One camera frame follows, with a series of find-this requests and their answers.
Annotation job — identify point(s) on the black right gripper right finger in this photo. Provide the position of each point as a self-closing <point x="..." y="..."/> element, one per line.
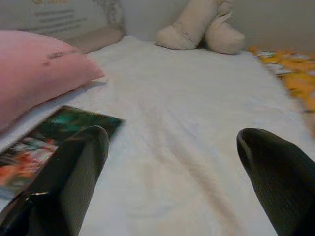
<point x="283" y="191"/>

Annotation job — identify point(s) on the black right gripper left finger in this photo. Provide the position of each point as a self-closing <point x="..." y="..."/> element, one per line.
<point x="73" y="186"/>

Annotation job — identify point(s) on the yellow egg cartoon print blanket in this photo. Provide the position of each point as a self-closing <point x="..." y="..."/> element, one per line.
<point x="300" y="83"/>

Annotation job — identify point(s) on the pink pillow with bunny embroidery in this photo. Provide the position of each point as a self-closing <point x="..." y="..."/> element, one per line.
<point x="37" y="73"/>

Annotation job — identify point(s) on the colourful picture book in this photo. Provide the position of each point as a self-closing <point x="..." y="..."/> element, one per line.
<point x="32" y="152"/>

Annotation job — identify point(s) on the white quilted bed sheet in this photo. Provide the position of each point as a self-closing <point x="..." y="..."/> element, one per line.
<point x="172" y="110"/>

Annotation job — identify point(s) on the beige cushion with text print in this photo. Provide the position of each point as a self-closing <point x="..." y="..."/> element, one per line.
<point x="61" y="19"/>

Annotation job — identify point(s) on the beige plush toy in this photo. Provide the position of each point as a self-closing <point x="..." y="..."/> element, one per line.
<point x="184" y="32"/>

